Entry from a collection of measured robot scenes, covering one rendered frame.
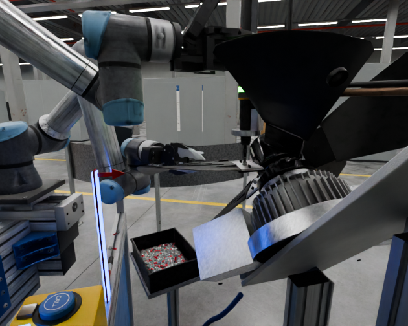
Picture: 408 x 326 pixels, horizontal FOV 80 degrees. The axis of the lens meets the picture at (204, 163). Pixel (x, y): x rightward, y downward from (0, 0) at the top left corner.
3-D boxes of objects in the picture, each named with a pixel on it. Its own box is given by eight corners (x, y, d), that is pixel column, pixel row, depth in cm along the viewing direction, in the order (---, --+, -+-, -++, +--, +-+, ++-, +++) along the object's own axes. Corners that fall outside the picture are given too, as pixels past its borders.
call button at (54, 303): (71, 321, 30) (69, 309, 30) (34, 328, 29) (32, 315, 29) (79, 297, 34) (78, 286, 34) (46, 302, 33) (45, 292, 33)
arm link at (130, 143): (138, 158, 93) (136, 136, 91) (157, 162, 86) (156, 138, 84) (119, 162, 87) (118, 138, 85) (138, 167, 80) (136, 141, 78)
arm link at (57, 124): (9, 136, 92) (94, 30, 72) (45, 132, 106) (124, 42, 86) (28, 162, 92) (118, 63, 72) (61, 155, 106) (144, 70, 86)
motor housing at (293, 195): (331, 255, 63) (309, 208, 70) (402, 215, 45) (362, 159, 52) (248, 268, 57) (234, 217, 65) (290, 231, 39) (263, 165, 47)
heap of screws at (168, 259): (196, 274, 76) (196, 266, 76) (152, 290, 70) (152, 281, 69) (173, 244, 93) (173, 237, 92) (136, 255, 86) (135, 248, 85)
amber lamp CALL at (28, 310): (33, 317, 30) (32, 313, 30) (16, 320, 30) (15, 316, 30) (39, 306, 32) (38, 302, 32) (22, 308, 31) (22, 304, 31)
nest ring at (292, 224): (333, 256, 65) (326, 241, 67) (419, 209, 44) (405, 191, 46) (238, 272, 58) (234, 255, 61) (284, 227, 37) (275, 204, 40)
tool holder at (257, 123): (273, 134, 58) (276, 92, 56) (259, 138, 53) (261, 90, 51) (241, 132, 64) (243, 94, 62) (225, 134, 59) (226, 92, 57)
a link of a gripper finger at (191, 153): (215, 149, 68) (190, 147, 74) (202, 149, 64) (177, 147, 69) (215, 160, 69) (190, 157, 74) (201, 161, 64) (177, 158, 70)
